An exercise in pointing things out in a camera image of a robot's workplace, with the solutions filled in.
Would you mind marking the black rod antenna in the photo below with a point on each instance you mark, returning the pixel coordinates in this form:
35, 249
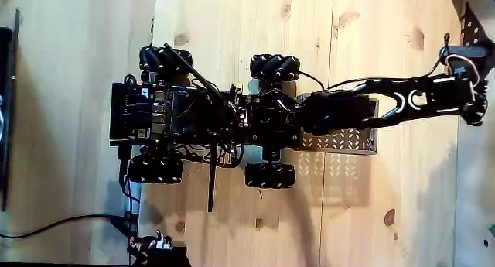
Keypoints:
211, 182
189, 71

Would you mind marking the black mecanum wheel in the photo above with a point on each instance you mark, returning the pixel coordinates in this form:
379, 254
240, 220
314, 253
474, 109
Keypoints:
270, 175
274, 67
154, 169
154, 58

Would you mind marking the black oval webcam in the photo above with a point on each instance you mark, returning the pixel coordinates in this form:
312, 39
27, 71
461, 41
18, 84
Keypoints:
464, 51

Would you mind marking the black star dotted cloth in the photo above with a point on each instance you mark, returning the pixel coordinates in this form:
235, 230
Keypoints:
479, 39

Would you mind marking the black monitor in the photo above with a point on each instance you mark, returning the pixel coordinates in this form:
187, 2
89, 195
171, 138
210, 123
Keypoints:
4, 104

